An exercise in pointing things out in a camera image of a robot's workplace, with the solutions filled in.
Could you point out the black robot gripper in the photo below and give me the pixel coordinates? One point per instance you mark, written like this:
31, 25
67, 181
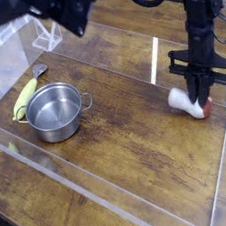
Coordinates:
199, 63

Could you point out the red and white plush mushroom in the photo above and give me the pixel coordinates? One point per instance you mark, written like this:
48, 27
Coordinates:
179, 99

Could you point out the silver metal pot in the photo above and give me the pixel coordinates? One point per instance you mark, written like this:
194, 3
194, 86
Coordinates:
54, 111

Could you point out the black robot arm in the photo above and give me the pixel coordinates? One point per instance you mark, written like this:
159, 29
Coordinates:
73, 14

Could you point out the clear acrylic triangular stand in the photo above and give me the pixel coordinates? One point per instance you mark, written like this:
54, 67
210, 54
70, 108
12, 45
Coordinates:
46, 40

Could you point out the yellow handled metal spatula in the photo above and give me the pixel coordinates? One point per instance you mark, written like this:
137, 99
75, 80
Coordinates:
27, 92

